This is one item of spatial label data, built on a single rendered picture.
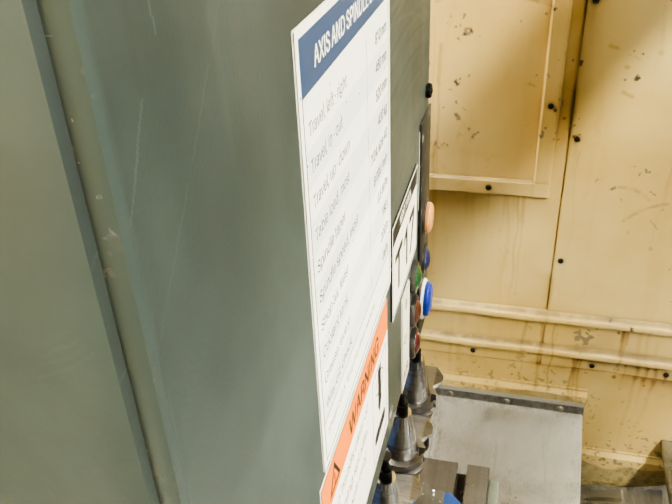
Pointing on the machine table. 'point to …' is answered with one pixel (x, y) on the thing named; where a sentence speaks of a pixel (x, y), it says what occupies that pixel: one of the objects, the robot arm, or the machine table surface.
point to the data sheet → (344, 188)
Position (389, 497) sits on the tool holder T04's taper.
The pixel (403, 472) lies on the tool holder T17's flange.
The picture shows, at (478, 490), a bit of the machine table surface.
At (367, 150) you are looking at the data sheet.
